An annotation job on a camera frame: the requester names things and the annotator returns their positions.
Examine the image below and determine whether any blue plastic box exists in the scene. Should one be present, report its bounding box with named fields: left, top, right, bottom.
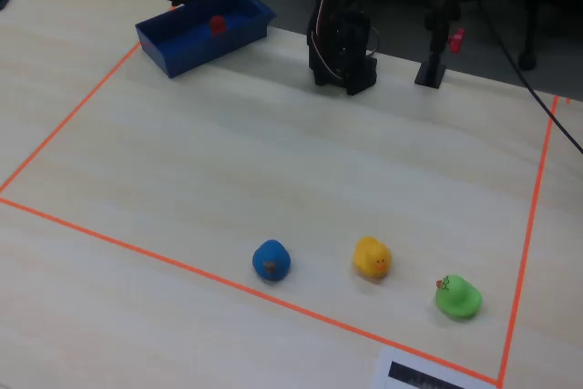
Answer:
left=134, top=0, right=276, bottom=79

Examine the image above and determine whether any blue rubber duck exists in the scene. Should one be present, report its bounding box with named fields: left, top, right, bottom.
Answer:
left=251, top=239, right=292, bottom=284

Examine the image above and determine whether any yellow rubber duck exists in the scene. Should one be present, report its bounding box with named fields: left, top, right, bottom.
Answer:
left=352, top=236, right=394, bottom=280

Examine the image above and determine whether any green rubber duck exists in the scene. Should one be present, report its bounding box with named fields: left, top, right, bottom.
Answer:
left=435, top=274, right=483, bottom=322

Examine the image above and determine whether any orange tape strip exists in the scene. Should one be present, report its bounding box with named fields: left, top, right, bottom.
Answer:
left=0, top=2, right=182, bottom=194
left=0, top=197, right=501, bottom=385
left=496, top=95, right=560, bottom=388

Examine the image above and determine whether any black stand with red clamp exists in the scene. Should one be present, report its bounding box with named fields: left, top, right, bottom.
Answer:
left=413, top=0, right=470, bottom=89

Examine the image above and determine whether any red clamp knob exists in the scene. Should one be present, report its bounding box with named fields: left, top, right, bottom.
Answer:
left=448, top=27, right=466, bottom=54

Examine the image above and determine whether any black chair caster wheel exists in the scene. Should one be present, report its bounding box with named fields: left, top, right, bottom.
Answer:
left=517, top=49, right=538, bottom=72

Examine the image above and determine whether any white paper with black print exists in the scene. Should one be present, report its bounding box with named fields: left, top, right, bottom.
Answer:
left=371, top=345, right=498, bottom=389

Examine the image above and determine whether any long black cable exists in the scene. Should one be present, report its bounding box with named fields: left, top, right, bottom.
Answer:
left=473, top=0, right=583, bottom=156

